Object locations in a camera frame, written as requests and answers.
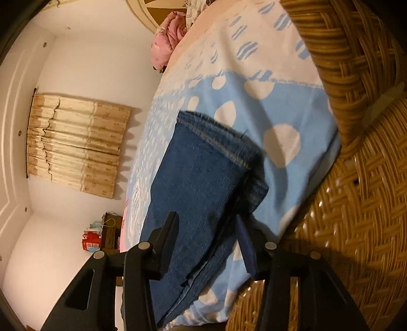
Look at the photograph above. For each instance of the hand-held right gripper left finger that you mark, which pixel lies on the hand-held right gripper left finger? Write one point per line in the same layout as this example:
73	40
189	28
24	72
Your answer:
165	251

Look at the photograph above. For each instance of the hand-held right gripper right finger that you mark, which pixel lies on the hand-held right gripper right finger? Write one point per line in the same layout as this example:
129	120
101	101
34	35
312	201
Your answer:
247	248

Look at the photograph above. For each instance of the blue denim jeans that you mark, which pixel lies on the blue denim jeans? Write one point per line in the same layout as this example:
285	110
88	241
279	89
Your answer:
197	178

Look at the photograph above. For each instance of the brown wooden desk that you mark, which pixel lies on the brown wooden desk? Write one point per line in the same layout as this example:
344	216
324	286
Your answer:
112	232

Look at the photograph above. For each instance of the red gift bag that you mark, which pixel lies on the red gift bag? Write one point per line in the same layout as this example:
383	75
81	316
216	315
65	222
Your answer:
90	242

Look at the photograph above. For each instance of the woven wicker chair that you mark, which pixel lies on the woven wicker chair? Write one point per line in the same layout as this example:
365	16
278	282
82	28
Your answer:
365	191

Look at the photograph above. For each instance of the beige patterned window curtain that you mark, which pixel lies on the beige patterned window curtain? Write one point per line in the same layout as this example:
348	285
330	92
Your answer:
79	143

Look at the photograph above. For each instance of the pink folded quilt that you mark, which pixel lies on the pink folded quilt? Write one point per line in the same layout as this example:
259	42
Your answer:
165	44

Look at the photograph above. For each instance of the cream and brown headboard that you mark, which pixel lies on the cream and brown headboard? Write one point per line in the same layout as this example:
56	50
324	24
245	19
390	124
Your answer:
149	12

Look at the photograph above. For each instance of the fringed patterned cloth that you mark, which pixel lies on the fringed patterned cloth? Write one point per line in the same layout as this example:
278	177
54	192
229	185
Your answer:
195	9

